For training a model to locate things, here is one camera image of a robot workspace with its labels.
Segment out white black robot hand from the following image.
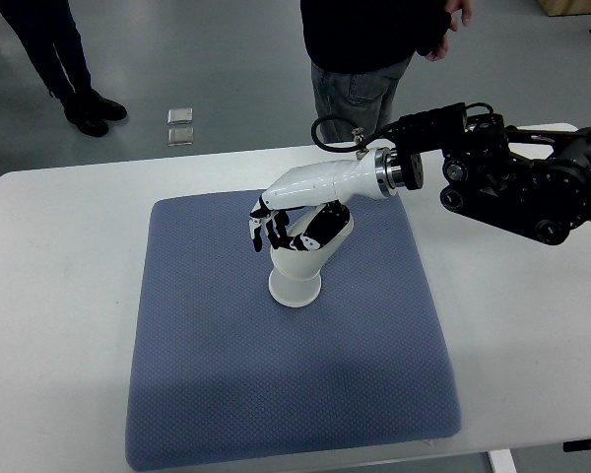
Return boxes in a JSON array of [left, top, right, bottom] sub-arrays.
[[249, 148, 422, 252]]

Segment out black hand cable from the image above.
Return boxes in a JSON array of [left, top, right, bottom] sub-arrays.
[[310, 101, 496, 152]]

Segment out person in dark trousers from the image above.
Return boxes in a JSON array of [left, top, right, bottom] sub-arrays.
[[0, 0, 127, 137]]

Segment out black table control panel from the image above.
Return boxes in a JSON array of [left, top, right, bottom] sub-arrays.
[[562, 439, 591, 453]]

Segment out white paper cup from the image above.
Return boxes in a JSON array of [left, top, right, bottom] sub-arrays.
[[271, 203, 354, 283], [268, 268, 322, 308]]

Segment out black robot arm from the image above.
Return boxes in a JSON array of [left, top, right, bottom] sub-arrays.
[[381, 102, 591, 245]]

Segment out person in grey jeans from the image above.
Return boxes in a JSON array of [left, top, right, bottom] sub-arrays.
[[299, 0, 473, 144]]

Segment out white paper cup on cushion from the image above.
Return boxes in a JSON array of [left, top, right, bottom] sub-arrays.
[[268, 268, 322, 308]]

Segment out upper floor socket plate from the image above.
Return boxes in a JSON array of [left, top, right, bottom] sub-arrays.
[[167, 107, 193, 125]]

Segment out white table leg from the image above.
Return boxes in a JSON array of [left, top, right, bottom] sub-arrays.
[[488, 449, 517, 473]]

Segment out blue quilted cushion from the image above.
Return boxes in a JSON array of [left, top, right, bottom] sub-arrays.
[[125, 190, 461, 471]]

